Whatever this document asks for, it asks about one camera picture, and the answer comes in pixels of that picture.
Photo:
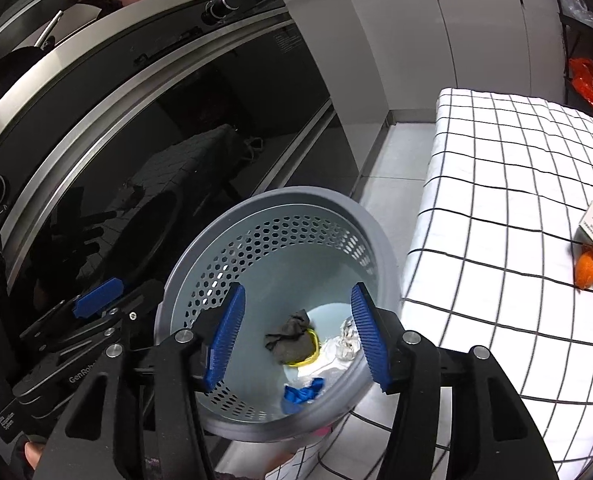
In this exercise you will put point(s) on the white black checked tablecloth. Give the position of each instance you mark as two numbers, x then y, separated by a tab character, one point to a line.
501	160

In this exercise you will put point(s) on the red plastic bag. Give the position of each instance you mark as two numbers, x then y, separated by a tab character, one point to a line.
589	82

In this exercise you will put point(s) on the white tissue wad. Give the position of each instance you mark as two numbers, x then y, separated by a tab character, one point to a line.
326	365

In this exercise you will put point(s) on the white kitchen counter cabinets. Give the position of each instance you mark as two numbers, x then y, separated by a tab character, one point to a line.
426	35

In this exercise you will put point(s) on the black metal shelf cart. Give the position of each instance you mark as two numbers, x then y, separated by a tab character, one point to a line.
565	50

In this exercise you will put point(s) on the black glass stove cabinet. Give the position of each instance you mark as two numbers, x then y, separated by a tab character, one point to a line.
176	135

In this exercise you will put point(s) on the yellow plastic container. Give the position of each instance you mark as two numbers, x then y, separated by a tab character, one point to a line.
318	345

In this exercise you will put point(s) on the clear plastic bag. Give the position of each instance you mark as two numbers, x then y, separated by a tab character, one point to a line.
346	340
579	5

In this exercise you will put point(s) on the blue plastic scrap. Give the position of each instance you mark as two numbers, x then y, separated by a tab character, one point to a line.
301	392

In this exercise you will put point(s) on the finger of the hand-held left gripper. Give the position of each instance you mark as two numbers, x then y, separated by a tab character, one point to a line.
99	299
144	297

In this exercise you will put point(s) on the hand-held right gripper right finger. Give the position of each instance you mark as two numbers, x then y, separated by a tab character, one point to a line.
369	335

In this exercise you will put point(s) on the dark grey cloth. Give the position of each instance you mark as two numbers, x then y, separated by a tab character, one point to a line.
289	342

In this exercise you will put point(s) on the grey perforated plastic basket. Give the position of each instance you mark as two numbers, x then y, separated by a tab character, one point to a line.
286	240

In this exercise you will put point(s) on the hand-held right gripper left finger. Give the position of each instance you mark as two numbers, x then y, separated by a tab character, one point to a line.
226	335

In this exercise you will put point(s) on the orange peel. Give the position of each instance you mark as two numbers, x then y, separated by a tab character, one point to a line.
587	270

